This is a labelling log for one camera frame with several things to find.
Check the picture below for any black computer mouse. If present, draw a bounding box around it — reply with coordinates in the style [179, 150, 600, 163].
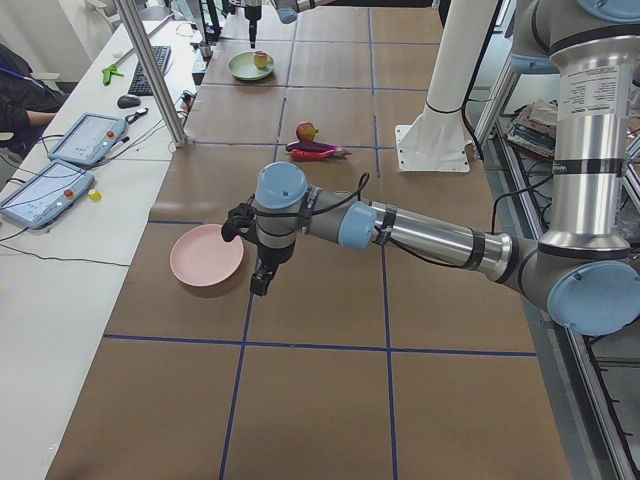
[117, 94, 141, 109]

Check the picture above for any black keyboard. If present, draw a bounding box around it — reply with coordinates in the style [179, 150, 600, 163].
[127, 45, 172, 97]

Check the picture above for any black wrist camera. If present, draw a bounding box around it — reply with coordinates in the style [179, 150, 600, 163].
[221, 203, 257, 244]

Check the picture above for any purple eggplant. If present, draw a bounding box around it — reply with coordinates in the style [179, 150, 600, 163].
[285, 141, 351, 156]

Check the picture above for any seated person in black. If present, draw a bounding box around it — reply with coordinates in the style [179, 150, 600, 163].
[1, 44, 68, 158]

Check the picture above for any green plastic clamp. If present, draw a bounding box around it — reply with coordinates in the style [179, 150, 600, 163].
[102, 64, 124, 86]

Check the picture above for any pink plate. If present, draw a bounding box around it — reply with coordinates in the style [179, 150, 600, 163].
[169, 224, 244, 287]

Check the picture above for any red chili pepper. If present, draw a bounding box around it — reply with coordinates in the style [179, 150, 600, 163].
[289, 149, 351, 162]

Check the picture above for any red yellow pomegranate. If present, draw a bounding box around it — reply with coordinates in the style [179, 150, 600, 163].
[295, 121, 319, 142]

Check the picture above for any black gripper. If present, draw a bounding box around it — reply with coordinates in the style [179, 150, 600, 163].
[250, 234, 296, 296]
[244, 0, 262, 49]

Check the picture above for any lower blue teach pendant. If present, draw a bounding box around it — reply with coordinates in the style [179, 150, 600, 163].
[1, 160, 95, 230]

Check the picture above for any blue teach pendant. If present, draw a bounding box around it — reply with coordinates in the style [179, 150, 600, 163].
[1, 160, 95, 230]
[47, 113, 127, 167]

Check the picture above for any aluminium frame post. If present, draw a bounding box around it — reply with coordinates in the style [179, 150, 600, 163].
[114, 0, 187, 148]

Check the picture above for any yellow pink peach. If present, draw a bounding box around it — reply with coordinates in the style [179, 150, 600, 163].
[253, 51, 269, 70]

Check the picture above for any light green plate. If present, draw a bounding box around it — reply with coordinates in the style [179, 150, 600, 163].
[227, 51, 275, 82]

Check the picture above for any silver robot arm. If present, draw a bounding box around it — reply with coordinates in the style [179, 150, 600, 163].
[248, 1, 639, 336]
[239, 0, 330, 49]

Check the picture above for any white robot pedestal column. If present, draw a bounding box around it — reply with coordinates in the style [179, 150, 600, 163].
[395, 0, 501, 173]

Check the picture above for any stack of books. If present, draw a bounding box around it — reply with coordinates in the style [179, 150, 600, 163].
[507, 100, 558, 158]

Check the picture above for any small yellow toy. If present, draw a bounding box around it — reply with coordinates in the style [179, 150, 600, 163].
[88, 189, 102, 202]

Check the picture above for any upper blue teach pendant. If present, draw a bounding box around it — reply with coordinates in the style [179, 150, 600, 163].
[47, 113, 127, 167]

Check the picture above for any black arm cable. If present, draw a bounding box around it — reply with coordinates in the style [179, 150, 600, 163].
[299, 172, 556, 269]

